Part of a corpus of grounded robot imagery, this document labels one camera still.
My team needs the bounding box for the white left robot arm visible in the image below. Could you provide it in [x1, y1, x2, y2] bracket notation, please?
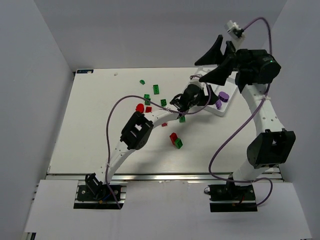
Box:
[85, 83, 219, 200]

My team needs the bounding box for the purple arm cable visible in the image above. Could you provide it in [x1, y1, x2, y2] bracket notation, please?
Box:
[208, 16, 273, 207]
[106, 74, 213, 210]

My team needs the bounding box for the red rectangular lego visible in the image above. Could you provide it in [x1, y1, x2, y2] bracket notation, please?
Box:
[145, 106, 152, 113]

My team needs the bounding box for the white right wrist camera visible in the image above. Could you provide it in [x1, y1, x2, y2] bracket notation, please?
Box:
[224, 20, 246, 42]

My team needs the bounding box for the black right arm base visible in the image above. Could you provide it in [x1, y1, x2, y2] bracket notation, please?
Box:
[203, 181, 258, 213]

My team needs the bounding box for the blue table label left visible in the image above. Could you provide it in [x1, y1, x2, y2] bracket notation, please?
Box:
[76, 69, 94, 74]

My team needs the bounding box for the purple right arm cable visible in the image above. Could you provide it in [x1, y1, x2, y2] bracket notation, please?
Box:
[208, 16, 273, 207]

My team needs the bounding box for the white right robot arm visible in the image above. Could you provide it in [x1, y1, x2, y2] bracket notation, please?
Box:
[195, 35, 296, 186]

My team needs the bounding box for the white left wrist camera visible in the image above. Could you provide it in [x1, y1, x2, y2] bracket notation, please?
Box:
[189, 74, 206, 88]

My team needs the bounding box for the red round lego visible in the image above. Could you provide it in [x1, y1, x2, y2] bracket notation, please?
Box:
[135, 103, 145, 113]

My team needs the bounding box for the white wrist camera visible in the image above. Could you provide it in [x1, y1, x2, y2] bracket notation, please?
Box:
[224, 20, 246, 42]
[189, 74, 206, 88]

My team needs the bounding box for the green square lego lower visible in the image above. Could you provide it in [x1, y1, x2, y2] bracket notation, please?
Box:
[179, 116, 186, 123]

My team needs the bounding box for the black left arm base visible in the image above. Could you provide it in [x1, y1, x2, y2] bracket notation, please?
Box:
[73, 184, 126, 210]

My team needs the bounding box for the green long lego top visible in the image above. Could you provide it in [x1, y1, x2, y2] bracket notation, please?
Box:
[152, 84, 160, 95]

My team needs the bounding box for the green lego pair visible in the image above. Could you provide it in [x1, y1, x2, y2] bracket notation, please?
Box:
[143, 94, 151, 106]

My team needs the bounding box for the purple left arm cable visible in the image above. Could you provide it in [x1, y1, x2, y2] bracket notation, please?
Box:
[106, 74, 213, 210]

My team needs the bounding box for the white divided tray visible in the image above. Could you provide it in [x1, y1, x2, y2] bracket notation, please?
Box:
[195, 66, 238, 117]

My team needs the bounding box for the purple round lego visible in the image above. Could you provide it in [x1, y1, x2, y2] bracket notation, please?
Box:
[218, 91, 230, 103]

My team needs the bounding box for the small red lego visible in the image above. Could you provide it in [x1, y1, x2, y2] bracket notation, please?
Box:
[169, 132, 178, 145]

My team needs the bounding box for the green lego centre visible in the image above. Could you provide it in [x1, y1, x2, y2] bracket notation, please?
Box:
[160, 99, 167, 107]

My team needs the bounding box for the purple small lego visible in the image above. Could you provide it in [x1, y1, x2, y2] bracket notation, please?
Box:
[215, 100, 223, 110]

